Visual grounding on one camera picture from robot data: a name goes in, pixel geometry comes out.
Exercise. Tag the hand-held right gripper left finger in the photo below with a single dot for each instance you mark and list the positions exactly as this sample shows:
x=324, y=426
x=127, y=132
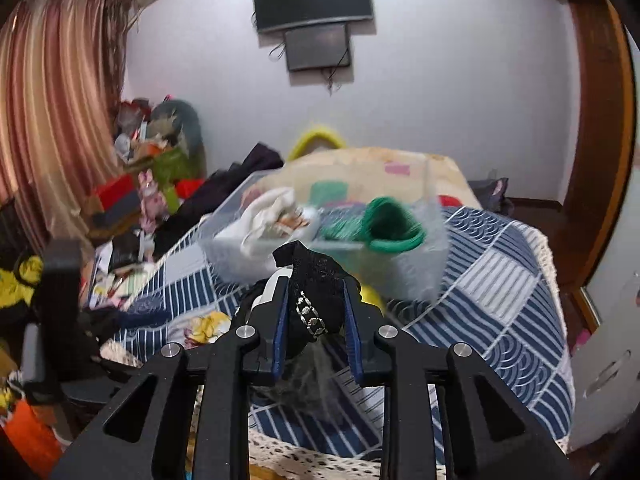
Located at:
x=280, y=332

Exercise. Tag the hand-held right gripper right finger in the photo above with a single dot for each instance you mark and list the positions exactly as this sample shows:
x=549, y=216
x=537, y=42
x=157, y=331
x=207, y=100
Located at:
x=351, y=332

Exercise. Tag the black lace garment with fur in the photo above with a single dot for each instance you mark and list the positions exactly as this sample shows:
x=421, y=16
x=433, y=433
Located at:
x=312, y=272

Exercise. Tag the clear plastic storage box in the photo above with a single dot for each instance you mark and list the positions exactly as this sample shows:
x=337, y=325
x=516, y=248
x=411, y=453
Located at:
x=225, y=260

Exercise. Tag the yellow and black cloth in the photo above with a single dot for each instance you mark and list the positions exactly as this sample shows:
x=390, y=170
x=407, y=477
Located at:
x=22, y=280

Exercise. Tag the yellow floral cloth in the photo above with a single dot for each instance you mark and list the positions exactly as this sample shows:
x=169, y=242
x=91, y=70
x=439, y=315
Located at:
x=207, y=327

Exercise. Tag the white cloth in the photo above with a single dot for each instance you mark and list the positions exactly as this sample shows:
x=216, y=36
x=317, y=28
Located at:
x=265, y=225

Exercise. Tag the pile of mixed clutter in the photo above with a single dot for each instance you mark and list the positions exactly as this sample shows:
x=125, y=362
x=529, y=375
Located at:
x=130, y=195

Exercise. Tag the green knit hat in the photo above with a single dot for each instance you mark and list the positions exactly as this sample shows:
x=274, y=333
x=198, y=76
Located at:
x=390, y=220

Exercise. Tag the cream crochet bedspread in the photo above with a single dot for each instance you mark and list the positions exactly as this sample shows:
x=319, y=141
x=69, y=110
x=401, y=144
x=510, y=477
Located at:
x=300, y=457

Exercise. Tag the blue patchwork quilt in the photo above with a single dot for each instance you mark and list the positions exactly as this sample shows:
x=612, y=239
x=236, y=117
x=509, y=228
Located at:
x=500, y=300

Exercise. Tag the orange bag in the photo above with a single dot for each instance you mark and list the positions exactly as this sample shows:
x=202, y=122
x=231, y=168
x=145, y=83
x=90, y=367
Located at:
x=30, y=435

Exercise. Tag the dark clothing pile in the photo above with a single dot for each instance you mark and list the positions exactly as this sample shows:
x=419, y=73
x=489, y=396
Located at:
x=220, y=185

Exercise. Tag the cream patterned blanket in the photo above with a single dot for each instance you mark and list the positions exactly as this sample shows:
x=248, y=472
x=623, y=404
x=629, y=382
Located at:
x=370, y=165

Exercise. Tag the pink striped curtain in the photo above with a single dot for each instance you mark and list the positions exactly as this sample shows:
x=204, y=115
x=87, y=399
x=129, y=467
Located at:
x=55, y=110

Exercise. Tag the yellow plush item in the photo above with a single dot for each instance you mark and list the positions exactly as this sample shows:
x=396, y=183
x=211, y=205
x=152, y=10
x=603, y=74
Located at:
x=310, y=140

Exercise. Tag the dark bag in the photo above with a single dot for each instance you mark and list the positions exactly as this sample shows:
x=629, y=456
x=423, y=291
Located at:
x=487, y=192

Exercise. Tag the grey green plush toy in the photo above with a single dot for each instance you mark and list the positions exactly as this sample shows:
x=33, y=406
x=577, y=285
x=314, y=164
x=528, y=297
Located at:
x=182, y=125

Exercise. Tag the white door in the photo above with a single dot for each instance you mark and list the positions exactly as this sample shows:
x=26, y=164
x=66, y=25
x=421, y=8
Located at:
x=615, y=350

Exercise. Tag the small grey wall monitor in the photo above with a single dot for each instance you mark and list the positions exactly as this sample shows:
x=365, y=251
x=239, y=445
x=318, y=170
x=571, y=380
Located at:
x=317, y=47

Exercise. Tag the brown wooden door frame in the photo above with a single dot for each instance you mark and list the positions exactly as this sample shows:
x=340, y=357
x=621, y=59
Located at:
x=607, y=125

